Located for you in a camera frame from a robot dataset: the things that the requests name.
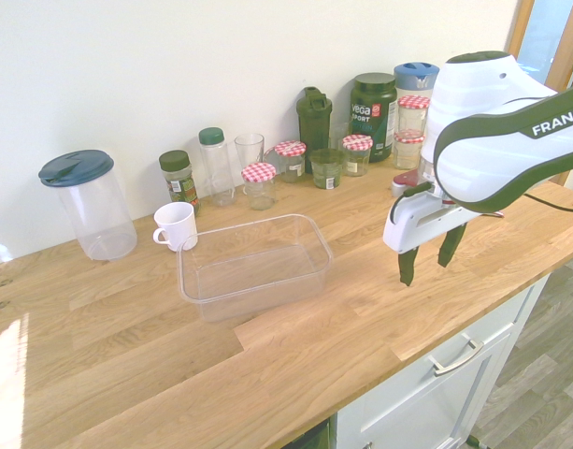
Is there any clear bottle with green lid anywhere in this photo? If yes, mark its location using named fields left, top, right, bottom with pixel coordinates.
left=197, top=127, right=236, bottom=209

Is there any clear pitcher with blue lid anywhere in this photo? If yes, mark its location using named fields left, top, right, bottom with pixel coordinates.
left=37, top=149, right=138, bottom=262

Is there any silver drawer handle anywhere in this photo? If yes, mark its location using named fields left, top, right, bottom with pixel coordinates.
left=430, top=339, right=485, bottom=378

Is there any clear drinking glass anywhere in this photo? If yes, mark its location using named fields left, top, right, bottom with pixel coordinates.
left=234, top=133, right=266, bottom=169

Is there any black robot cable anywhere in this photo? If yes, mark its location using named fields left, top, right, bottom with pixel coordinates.
left=523, top=190, right=573, bottom=212

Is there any white ceramic mug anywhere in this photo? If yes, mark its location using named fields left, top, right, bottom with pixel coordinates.
left=152, top=201, right=199, bottom=253

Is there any spice jar with dark lid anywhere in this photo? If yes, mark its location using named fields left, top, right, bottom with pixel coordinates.
left=158, top=149, right=203, bottom=217

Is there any glass jar red checkered lid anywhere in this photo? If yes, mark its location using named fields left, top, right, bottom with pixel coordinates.
left=273, top=140, right=308, bottom=184
left=397, top=94, right=432, bottom=137
left=341, top=134, right=375, bottom=178
left=240, top=163, right=278, bottom=211
left=392, top=130, right=426, bottom=171

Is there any clear canister with blue lid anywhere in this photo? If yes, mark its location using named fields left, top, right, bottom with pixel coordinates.
left=393, top=62, right=440, bottom=102

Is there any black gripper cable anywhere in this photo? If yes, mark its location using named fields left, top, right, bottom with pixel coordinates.
left=391, top=181, right=432, bottom=221

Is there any small green glass jar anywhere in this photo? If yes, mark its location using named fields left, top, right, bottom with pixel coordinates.
left=308, top=148, right=346, bottom=190

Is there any clear rectangular plastic container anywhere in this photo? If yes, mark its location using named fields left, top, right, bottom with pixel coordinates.
left=175, top=213, right=335, bottom=324

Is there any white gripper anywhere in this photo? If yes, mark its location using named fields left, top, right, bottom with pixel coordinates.
left=382, top=185, right=480, bottom=288

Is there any white kitchen cabinet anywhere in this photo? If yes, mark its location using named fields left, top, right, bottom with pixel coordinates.
left=335, top=271, right=552, bottom=449

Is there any dark Vega protein tub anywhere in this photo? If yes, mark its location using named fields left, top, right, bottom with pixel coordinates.
left=350, top=72, right=399, bottom=165

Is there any wooden door frame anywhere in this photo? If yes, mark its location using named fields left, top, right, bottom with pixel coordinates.
left=506, top=0, right=573, bottom=94

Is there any dark green shaker bottle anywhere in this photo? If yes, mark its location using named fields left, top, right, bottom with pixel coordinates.
left=295, top=86, right=334, bottom=175

